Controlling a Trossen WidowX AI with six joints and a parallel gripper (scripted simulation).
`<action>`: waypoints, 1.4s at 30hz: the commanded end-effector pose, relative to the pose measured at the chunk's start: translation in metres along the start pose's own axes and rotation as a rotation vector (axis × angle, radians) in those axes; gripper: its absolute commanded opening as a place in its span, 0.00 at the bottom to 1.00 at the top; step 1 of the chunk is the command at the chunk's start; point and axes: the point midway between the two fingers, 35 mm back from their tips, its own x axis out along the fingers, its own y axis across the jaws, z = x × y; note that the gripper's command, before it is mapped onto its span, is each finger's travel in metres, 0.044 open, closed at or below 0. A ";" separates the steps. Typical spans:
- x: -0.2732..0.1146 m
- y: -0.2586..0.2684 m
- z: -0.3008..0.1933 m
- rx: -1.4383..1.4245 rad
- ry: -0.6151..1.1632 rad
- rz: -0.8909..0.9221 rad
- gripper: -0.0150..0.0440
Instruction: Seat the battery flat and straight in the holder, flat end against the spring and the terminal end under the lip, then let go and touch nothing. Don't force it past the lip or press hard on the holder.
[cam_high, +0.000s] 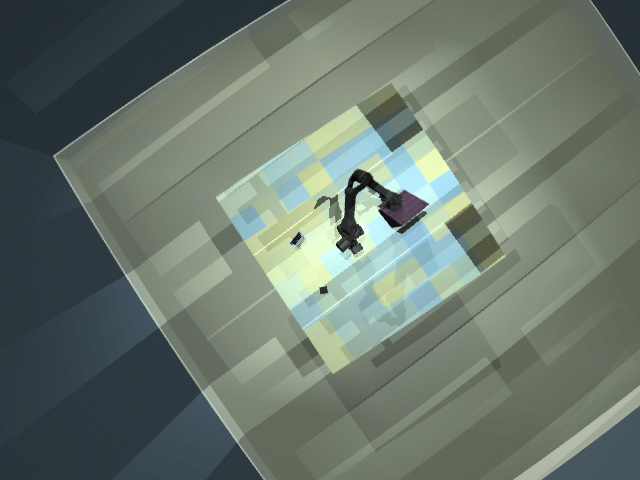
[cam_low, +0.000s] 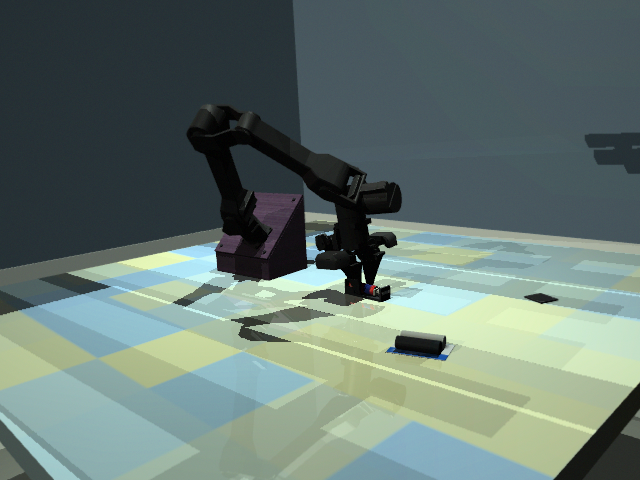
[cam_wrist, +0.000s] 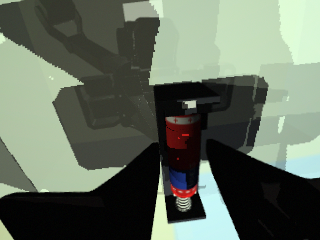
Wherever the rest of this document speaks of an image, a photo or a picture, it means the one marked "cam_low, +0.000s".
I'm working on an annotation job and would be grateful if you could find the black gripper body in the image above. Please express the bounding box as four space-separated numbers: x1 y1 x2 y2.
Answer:
315 214 397 270

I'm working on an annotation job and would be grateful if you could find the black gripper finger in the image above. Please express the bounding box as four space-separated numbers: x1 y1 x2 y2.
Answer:
341 262 362 294
356 251 385 285

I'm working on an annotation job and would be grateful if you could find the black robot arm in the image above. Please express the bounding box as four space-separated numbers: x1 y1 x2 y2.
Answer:
186 104 402 250

